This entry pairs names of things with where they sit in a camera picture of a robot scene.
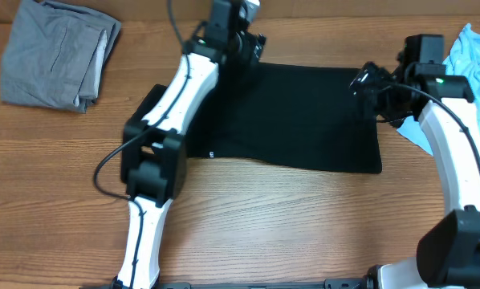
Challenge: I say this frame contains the black t-shirt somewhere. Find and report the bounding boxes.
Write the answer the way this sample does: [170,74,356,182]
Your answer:
[131,59,383,175]

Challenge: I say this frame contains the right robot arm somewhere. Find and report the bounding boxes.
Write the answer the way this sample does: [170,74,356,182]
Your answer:
[349,34,480,288]

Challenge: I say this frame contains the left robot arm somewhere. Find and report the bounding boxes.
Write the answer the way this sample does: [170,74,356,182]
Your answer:
[112,0,266,288]

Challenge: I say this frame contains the light blue t-shirt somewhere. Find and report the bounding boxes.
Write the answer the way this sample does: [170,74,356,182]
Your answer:
[396,22,480,173]

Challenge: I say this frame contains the folded grey trousers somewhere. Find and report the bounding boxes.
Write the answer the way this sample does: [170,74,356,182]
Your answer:
[0,0,121,113]

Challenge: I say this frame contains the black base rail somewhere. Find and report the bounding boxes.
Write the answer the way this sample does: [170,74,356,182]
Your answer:
[79,276,437,289]

